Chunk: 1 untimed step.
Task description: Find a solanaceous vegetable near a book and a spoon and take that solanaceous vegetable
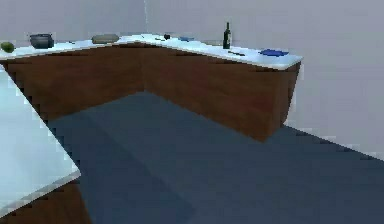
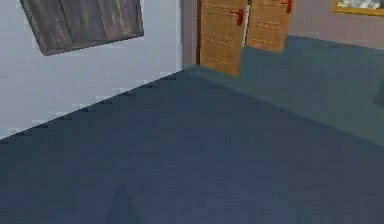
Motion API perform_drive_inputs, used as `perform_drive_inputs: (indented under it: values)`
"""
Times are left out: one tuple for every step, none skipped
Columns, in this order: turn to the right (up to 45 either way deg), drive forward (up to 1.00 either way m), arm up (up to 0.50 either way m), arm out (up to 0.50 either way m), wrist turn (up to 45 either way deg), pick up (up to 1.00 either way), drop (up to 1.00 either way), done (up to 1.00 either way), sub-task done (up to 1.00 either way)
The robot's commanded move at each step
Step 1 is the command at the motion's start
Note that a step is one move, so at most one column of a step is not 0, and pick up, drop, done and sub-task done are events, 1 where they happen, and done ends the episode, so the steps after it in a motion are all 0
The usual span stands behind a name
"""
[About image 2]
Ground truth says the light brown wooden door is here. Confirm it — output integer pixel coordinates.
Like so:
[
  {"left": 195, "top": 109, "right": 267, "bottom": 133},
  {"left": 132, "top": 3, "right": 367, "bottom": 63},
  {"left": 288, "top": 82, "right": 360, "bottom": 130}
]
[
  {"left": 245, "top": 0, "right": 294, "bottom": 55},
  {"left": 199, "top": 0, "right": 249, "bottom": 78}
]

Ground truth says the gold framed wall picture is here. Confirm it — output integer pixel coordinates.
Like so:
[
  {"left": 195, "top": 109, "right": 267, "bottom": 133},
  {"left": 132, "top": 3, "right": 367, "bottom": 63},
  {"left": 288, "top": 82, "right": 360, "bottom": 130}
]
[{"left": 331, "top": 0, "right": 384, "bottom": 17}]

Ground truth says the red door handle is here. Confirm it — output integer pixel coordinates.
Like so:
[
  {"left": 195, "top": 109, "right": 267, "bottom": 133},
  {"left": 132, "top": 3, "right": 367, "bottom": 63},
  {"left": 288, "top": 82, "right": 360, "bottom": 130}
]
[
  {"left": 229, "top": 8, "right": 246, "bottom": 27},
  {"left": 279, "top": 0, "right": 295, "bottom": 15}
]

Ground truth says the grey wooden wall panel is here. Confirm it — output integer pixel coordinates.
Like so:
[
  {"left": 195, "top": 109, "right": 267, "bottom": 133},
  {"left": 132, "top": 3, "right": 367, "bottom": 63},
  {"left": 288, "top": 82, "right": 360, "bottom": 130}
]
[{"left": 19, "top": 0, "right": 145, "bottom": 57}]

